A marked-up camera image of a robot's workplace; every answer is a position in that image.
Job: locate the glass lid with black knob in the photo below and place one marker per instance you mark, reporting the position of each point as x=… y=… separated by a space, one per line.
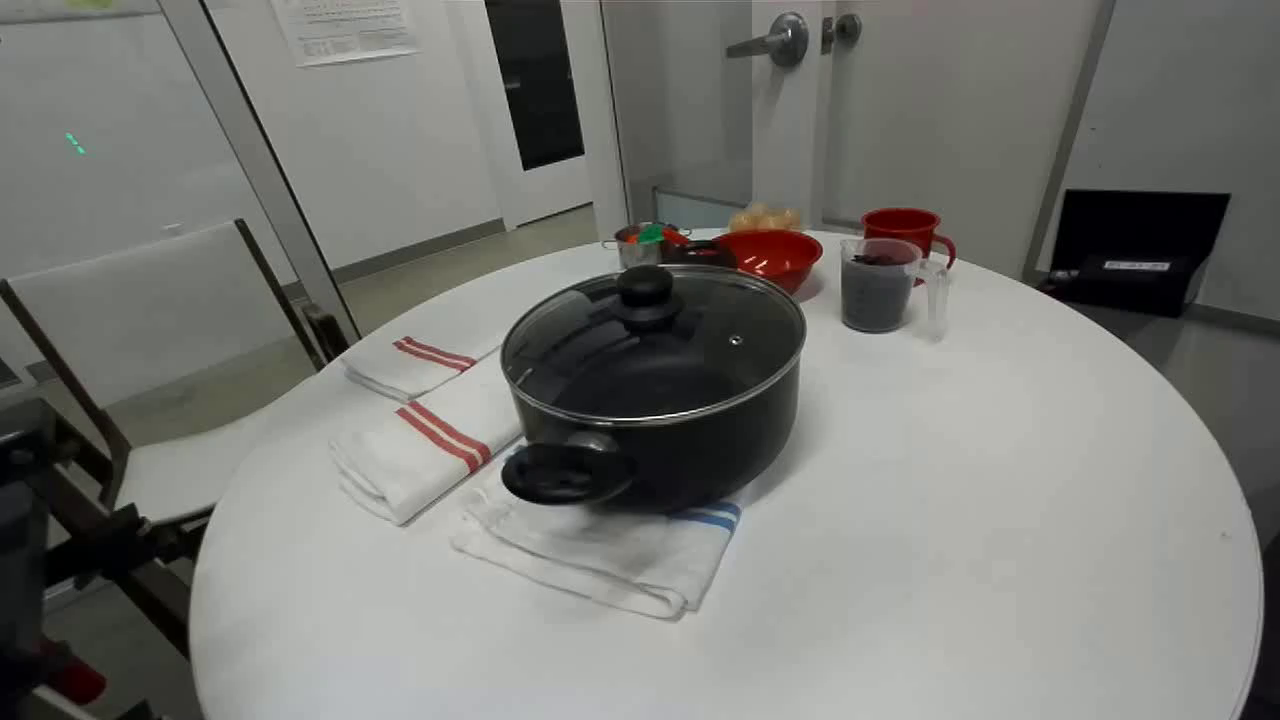
x=725 y=351

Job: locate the black cooking pot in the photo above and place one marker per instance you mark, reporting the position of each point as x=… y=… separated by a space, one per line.
x=693 y=452

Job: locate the jar with colourful items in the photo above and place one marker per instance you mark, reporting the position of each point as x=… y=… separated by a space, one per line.
x=644 y=241

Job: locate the red bowl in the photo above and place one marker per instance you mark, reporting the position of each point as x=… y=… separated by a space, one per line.
x=768 y=256

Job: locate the yellow food items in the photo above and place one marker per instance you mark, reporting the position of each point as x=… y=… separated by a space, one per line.
x=766 y=217

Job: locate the blue striped white towel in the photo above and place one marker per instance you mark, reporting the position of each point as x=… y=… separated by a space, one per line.
x=601 y=559

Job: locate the clear measuring cup dark liquid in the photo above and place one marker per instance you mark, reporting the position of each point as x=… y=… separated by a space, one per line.
x=872 y=292

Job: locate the small red striped white towel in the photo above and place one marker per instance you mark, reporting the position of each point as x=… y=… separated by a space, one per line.
x=396 y=372

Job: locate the large red striped white towel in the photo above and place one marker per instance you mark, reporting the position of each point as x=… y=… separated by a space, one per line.
x=401 y=464

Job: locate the red mug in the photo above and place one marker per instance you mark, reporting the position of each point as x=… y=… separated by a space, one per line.
x=905 y=227

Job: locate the dark door window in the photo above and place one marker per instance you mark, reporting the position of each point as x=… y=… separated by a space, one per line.
x=535 y=81

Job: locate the small clear plastic cup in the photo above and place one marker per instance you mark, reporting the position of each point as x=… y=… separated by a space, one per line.
x=936 y=302

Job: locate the silver door lock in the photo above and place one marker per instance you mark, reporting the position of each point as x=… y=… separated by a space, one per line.
x=842 y=31

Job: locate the black stand equipment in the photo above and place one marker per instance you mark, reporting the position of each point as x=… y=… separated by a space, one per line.
x=93 y=541

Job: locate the white slanted frame bar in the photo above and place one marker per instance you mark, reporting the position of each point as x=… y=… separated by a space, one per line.
x=255 y=162

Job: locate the white paper sheet on wall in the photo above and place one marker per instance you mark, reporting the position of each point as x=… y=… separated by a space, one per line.
x=345 y=24

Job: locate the white chair dark frame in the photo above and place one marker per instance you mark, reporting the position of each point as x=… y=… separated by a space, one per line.
x=145 y=313

